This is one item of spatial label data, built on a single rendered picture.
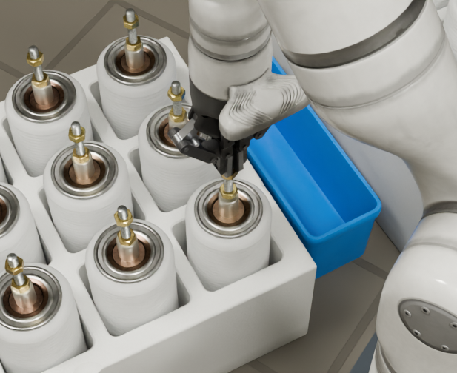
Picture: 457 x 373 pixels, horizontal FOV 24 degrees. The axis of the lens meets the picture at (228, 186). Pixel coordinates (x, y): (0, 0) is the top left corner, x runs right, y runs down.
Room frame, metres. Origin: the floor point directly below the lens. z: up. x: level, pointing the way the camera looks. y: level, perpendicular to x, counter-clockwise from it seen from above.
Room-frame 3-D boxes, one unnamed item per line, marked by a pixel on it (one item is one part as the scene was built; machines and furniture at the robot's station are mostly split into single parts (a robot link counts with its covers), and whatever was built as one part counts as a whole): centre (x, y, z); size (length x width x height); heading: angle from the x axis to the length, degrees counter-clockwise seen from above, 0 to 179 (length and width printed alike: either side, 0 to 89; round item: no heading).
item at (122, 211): (0.57, 0.11, 0.30); 0.01 x 0.01 x 0.08
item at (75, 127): (0.67, 0.16, 0.30); 0.01 x 0.01 x 0.08
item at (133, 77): (0.83, 0.11, 0.25); 0.08 x 0.08 x 0.01
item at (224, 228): (0.62, 0.00, 0.25); 0.08 x 0.08 x 0.01
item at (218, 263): (0.62, 0.00, 0.16); 0.10 x 0.10 x 0.18
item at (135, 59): (0.83, 0.11, 0.26); 0.02 x 0.02 x 0.03
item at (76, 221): (0.67, 0.16, 0.16); 0.10 x 0.10 x 0.18
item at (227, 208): (0.62, 0.00, 0.26); 0.02 x 0.02 x 0.03
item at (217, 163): (0.61, 0.01, 0.37); 0.03 x 0.01 x 0.05; 122
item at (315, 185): (0.81, -0.08, 0.06); 0.30 x 0.11 x 0.12; 29
